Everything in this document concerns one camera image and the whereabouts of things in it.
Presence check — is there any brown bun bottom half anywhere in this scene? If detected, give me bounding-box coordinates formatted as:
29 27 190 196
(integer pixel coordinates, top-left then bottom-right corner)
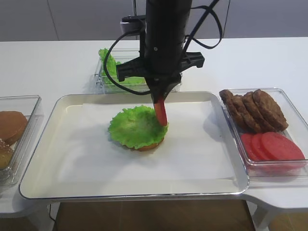
0 111 27 145

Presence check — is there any clear patty tomato container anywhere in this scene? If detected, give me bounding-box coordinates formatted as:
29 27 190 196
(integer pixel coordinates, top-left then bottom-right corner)
223 88 308 177

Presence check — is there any clear bun container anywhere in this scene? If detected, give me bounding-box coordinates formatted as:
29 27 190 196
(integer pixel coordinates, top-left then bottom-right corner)
0 95 44 187

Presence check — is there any bottom bun on tray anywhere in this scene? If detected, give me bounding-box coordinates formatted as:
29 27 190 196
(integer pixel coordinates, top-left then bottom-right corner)
131 138 164 152

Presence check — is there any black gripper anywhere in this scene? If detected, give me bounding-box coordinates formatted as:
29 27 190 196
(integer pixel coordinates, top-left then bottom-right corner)
116 36 205 104

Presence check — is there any clear lettuce cheese container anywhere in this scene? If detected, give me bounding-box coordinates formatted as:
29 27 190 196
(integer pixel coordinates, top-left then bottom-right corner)
94 47 183 94

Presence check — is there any green lettuce leaf on bun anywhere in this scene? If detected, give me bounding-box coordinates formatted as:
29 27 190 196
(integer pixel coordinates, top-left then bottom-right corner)
108 105 168 149

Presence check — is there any green lettuce leaf in container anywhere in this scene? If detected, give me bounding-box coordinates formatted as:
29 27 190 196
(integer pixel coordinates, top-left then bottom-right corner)
98 48 145 86

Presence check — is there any silver metal tray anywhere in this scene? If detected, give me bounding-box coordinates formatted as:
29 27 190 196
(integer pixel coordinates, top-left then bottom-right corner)
19 91 249 201

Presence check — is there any red tomato slice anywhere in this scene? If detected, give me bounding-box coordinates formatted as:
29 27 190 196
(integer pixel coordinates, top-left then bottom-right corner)
251 133 271 161
154 99 167 127
260 132 305 160
241 133 261 161

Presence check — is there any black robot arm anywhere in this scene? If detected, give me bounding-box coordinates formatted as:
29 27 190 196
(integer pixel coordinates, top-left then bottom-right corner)
116 0 205 103

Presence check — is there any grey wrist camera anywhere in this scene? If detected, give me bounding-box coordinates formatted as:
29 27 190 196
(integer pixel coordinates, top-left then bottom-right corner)
120 15 146 36

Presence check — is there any sesame bun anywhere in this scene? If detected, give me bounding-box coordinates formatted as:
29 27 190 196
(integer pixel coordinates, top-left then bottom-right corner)
0 146 13 169
0 139 10 151

